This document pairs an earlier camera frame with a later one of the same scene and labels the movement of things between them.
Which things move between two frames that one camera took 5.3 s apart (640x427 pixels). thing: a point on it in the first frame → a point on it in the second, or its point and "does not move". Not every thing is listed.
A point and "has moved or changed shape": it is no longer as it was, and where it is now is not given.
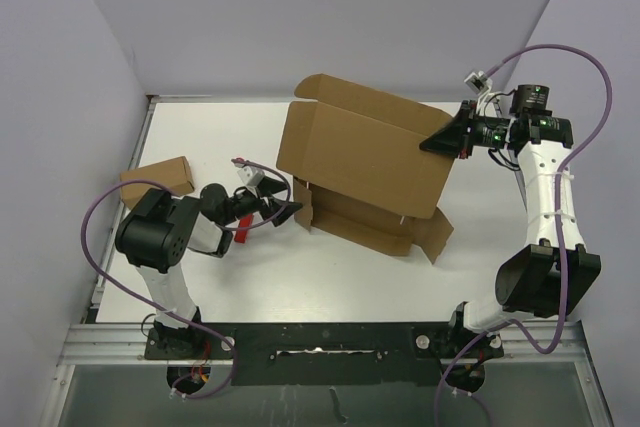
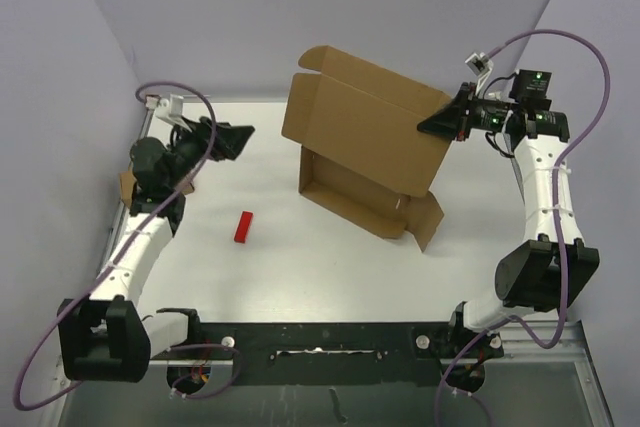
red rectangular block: [245, 221] does not move
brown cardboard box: [359, 170] has moved or changed shape
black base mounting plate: [322, 354] does not move
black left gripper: [268, 186] → [226, 140]
